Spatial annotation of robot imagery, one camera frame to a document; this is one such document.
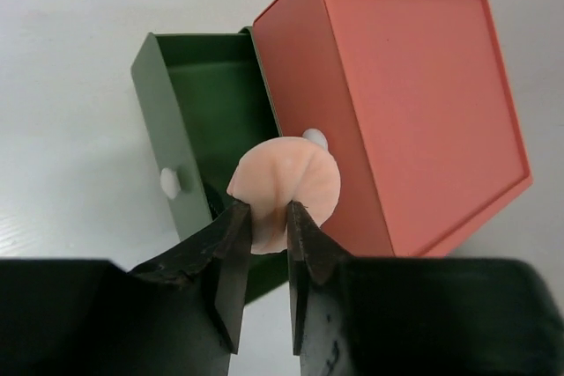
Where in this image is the salmon top drawer unit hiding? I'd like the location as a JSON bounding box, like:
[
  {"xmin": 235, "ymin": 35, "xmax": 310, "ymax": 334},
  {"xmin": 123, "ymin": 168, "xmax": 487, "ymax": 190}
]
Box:
[{"xmin": 252, "ymin": 0, "xmax": 532, "ymax": 256}]

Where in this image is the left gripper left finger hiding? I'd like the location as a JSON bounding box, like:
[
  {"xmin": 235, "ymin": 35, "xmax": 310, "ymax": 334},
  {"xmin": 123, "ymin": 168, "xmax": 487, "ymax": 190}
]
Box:
[{"xmin": 1, "ymin": 202, "xmax": 251, "ymax": 375}]

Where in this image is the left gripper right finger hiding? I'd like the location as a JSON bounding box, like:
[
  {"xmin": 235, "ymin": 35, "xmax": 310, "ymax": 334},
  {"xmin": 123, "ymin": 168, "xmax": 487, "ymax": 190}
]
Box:
[{"xmin": 287, "ymin": 202, "xmax": 563, "ymax": 376}]

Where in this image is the green drawer unit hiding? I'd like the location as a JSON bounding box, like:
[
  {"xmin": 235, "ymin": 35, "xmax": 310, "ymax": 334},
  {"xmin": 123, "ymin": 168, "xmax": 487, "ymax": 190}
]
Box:
[{"xmin": 130, "ymin": 26, "xmax": 292, "ymax": 306}]

